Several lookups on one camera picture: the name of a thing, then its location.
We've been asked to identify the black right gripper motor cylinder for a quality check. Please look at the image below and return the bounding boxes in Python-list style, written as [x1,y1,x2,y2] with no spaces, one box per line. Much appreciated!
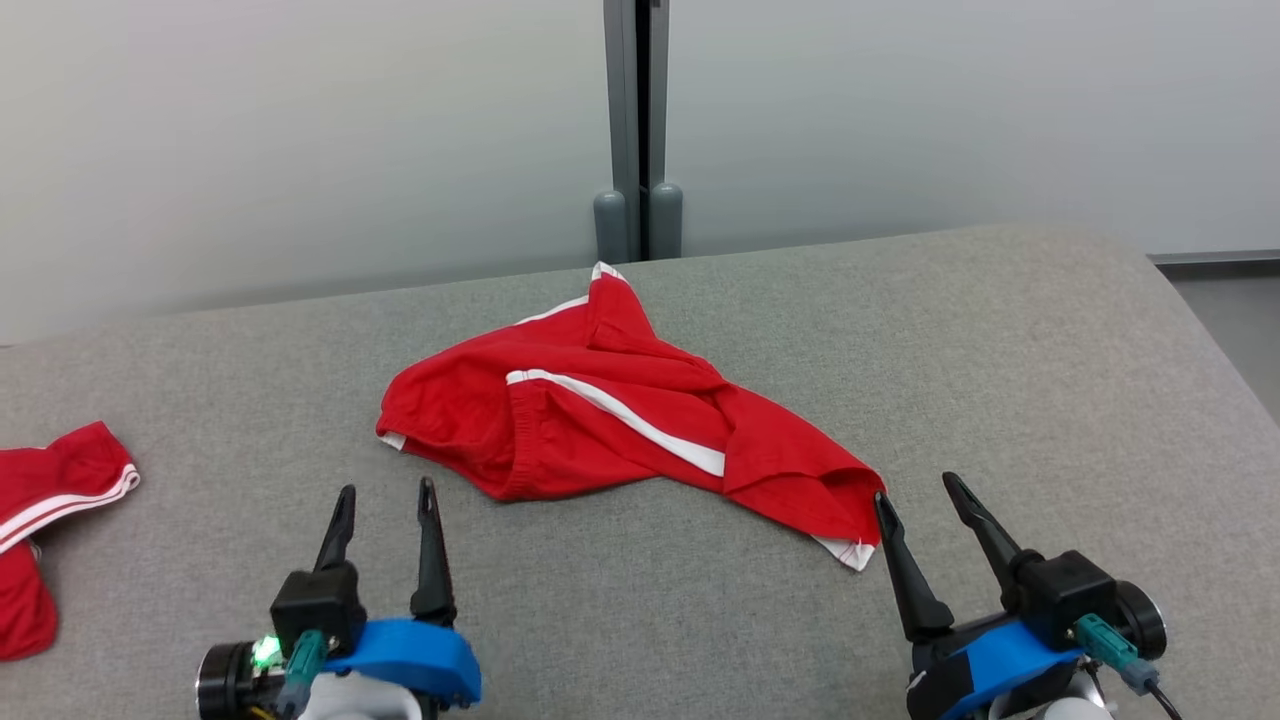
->
[1112,580,1169,661]

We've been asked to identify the black right cable teal connector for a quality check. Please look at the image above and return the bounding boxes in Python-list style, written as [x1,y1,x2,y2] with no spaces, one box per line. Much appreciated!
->
[1075,613,1186,720]

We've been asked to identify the red basketball jersey white trim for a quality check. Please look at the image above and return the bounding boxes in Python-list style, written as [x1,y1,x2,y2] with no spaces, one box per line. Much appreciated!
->
[0,421,141,663]

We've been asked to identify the grey cylindrical post foot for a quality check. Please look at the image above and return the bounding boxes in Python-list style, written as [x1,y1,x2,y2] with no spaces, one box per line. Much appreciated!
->
[648,182,685,261]
[593,190,629,265]

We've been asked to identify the black left cable teal connector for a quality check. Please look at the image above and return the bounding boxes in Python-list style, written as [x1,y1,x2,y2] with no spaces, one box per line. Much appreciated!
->
[275,630,329,720]

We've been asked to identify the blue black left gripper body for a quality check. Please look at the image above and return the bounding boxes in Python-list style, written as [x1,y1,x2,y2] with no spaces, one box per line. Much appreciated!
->
[322,617,483,713]

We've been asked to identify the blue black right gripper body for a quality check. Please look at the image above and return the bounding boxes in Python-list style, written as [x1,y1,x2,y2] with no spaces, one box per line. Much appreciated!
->
[905,610,1086,720]

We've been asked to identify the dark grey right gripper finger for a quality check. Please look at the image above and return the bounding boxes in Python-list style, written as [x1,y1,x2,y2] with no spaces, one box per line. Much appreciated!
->
[942,472,1026,611]
[873,490,956,644]

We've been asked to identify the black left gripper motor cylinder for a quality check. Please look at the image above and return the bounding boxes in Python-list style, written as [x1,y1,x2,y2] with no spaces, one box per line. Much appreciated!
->
[196,640,263,720]

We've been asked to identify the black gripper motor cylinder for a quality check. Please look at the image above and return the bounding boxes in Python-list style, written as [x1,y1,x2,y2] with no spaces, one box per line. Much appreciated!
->
[1112,580,1169,661]
[196,640,263,720]

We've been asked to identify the grey baseboard strip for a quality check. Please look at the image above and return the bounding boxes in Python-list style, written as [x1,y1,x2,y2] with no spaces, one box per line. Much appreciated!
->
[1150,249,1280,267]

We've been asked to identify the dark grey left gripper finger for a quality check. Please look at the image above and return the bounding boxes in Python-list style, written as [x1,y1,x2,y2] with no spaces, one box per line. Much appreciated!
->
[409,476,459,628]
[313,485,358,574]

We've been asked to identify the red shorts with white stripe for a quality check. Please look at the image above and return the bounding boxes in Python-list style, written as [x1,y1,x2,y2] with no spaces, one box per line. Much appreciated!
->
[376,262,886,572]

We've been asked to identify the black cable teal connector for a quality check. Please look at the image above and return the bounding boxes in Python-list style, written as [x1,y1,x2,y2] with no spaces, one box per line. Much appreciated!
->
[1075,613,1186,720]
[275,630,329,720]

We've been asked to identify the grey metal partition post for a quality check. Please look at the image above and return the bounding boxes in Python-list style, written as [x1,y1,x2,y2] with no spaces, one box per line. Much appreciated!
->
[603,0,671,263]

